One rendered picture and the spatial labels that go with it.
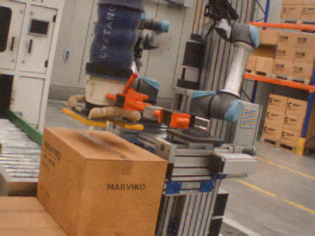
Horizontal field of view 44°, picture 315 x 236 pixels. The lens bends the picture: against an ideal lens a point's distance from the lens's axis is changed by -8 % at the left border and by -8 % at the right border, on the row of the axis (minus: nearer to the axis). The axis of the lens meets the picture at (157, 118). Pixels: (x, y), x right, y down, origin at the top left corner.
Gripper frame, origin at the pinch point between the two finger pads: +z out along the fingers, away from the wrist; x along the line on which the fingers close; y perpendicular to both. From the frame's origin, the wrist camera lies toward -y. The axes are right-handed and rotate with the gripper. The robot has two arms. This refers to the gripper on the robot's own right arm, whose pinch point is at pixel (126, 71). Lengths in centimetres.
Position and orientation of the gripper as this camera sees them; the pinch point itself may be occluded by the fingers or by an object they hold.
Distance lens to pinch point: 238.2
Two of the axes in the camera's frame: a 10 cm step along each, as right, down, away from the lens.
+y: 5.2, 2.0, -8.3
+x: 8.4, 0.8, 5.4
